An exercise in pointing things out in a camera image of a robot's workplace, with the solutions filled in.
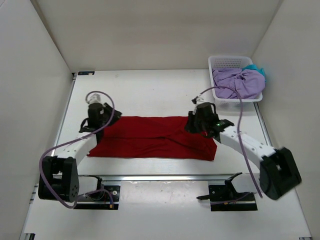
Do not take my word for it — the red t shirt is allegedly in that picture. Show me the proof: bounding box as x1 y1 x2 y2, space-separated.
88 116 217 161

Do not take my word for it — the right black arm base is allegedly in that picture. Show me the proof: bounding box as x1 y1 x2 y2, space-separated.
196 172 258 212

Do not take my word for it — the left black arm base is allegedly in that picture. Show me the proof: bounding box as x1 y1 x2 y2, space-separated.
74 175 121 211

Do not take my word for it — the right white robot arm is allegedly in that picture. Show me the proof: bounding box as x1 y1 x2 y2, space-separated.
185 102 302 200

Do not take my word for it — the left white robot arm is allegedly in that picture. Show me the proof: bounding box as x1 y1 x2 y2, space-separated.
38 102 122 203

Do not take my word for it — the dark blue label sticker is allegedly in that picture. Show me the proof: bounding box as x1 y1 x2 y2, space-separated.
77 71 95 76

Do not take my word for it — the lilac t shirt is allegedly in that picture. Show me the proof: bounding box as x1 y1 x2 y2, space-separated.
212 68 265 99

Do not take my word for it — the white plastic basket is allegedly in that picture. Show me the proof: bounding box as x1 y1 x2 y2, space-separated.
208 55 263 106

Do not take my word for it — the teal t shirt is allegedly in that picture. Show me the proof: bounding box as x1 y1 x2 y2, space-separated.
242 64 267 82

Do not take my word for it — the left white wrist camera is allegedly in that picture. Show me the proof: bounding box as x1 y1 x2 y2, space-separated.
85 93 101 105

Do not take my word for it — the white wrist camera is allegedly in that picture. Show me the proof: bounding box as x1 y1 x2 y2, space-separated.
85 93 101 105
191 94 205 105

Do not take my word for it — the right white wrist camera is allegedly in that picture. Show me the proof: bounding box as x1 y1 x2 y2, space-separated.
191 94 205 105

